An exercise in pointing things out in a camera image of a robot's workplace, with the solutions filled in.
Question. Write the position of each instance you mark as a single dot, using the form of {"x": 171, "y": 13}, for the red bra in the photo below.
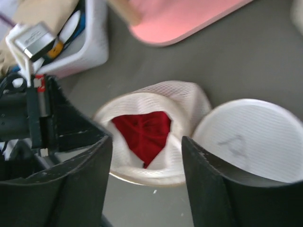
{"x": 145, "y": 134}

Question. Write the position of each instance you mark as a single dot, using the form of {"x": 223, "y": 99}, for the white plastic perforated basket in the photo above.
{"x": 89, "y": 48}

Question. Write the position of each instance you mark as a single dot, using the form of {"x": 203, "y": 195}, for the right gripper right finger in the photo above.
{"x": 222, "y": 195}

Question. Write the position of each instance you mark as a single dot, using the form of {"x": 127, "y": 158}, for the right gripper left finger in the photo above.
{"x": 69, "y": 194}

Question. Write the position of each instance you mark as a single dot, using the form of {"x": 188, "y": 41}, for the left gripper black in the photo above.
{"x": 53, "y": 136}

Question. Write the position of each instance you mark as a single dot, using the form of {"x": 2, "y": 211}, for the pink two-tier shelf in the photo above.
{"x": 166, "y": 22}

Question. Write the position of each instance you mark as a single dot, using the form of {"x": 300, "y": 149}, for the beige trim mesh laundry bag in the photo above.
{"x": 256, "y": 136}

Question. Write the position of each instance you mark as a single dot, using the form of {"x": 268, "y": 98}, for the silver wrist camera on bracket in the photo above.
{"x": 28, "y": 44}

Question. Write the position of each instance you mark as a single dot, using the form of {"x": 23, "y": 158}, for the beige folded cloth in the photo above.
{"x": 54, "y": 13}

